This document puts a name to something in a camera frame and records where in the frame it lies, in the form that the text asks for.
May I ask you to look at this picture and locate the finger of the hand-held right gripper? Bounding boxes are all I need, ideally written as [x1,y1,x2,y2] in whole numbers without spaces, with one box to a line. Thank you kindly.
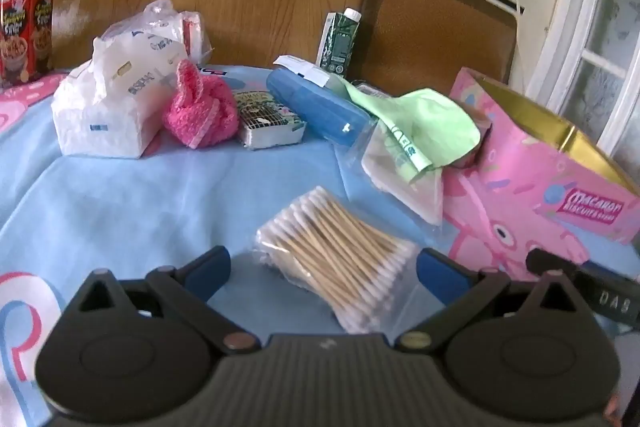
[526,248,590,295]

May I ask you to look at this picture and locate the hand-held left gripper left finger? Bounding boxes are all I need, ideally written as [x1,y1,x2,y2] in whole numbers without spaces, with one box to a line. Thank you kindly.
[65,246,261,354]

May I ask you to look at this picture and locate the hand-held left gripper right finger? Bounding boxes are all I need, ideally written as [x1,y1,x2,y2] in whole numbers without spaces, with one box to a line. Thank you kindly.
[395,248,588,352]

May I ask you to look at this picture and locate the pink biscuit tin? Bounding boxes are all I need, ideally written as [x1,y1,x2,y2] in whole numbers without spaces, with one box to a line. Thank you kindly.
[442,67,640,249]

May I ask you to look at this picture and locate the bag of cotton swabs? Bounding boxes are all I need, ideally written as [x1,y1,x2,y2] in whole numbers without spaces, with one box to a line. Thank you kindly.
[252,186,421,335]

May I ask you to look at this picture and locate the green cloth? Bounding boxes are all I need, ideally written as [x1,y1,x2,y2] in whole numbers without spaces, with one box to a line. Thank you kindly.
[336,79,482,228]

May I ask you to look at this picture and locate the pink fluffy towel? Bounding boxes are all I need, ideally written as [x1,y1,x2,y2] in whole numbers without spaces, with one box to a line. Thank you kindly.
[162,59,240,150]

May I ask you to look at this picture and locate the small patterned white box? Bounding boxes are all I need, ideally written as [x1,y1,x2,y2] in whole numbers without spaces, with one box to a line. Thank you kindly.
[234,89,307,150]

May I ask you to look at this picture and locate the blue plastic case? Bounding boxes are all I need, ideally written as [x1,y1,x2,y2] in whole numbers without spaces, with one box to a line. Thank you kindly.
[266,68,373,142]

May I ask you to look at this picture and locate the white blue packet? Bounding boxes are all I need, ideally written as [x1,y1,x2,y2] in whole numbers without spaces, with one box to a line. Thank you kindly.
[272,54,346,88]

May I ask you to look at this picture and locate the blue printed blanket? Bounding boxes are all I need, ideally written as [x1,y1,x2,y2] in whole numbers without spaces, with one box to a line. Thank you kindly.
[0,64,640,427]

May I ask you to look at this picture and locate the white tissue pack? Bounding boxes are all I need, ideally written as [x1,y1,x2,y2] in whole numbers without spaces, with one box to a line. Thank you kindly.
[51,22,193,158]

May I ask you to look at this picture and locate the brown woven chair cushion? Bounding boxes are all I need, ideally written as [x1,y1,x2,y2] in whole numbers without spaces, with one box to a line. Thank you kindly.
[347,0,518,100]

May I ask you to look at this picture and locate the clear plastic bag package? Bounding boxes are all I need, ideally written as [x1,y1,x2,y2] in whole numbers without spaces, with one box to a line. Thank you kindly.
[142,0,216,64]

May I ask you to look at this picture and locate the green drink carton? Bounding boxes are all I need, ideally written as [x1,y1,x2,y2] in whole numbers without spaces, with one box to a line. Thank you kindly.
[315,7,362,75]

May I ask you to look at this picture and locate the white framed glass door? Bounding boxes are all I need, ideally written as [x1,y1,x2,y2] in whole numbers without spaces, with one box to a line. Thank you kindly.
[525,0,640,198]

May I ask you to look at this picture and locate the red cereal box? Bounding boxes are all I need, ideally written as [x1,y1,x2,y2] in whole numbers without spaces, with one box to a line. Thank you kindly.
[0,0,36,90]
[30,0,57,82]

